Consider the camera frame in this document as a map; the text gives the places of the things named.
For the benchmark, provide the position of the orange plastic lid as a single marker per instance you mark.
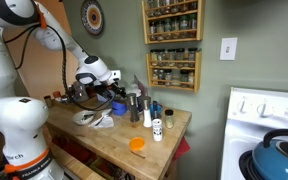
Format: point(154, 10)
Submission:
point(136, 144)

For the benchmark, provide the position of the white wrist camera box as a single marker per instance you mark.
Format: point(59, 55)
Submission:
point(115, 75)

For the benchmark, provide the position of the white shaker black print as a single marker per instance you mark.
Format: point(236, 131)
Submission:
point(157, 130)

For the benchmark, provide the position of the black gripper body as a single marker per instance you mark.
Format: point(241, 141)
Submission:
point(105, 89)

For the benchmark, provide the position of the steel pepper grinder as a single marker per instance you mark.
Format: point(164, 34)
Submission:
point(133, 106)

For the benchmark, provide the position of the decorative patterned wall plate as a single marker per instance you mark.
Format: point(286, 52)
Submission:
point(92, 16)

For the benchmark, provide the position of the red lid jar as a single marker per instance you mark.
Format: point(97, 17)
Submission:
point(57, 95)

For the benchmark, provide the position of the brown small jar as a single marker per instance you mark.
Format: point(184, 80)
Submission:
point(49, 101)

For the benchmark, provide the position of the white ceramic bowl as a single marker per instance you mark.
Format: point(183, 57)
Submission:
point(82, 118)

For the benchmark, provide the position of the white kitchen stove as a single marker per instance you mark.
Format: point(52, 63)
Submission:
point(250, 133)

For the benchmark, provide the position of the wooden lower shelf board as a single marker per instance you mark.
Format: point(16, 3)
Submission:
point(70, 163)

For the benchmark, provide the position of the red hanging cloth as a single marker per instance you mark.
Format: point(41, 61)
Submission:
point(182, 148)

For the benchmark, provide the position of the white stove knob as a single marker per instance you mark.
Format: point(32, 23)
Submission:
point(242, 106)
point(264, 110)

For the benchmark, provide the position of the wooden spice rack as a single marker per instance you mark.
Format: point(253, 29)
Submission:
point(200, 20)
point(197, 71)

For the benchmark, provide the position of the black stove burner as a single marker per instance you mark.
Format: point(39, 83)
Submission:
point(245, 165)

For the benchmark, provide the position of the glass spice jar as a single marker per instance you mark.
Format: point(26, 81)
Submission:
point(168, 77)
point(175, 27)
point(183, 26)
point(191, 79)
point(192, 57)
point(160, 29)
point(161, 77)
point(180, 57)
point(192, 25)
point(155, 76)
point(167, 28)
point(171, 57)
point(152, 30)
point(162, 57)
point(153, 57)

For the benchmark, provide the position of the dark blue bottle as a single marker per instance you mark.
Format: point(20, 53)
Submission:
point(154, 108)

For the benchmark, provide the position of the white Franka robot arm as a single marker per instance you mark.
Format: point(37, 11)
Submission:
point(17, 126)

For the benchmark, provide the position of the white crumpled cloth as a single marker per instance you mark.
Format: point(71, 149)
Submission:
point(104, 121)

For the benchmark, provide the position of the white salt grinder steel top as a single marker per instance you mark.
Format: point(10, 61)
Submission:
point(146, 113)

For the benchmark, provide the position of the grey table knife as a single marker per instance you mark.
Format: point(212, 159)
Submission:
point(101, 120)

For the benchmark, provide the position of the blue stacked plastic bowl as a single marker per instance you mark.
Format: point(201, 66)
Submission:
point(119, 108)

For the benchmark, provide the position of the white light switch plate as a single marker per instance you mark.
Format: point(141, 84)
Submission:
point(228, 48)

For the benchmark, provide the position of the spice jar black lid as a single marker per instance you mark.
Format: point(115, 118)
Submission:
point(169, 120)

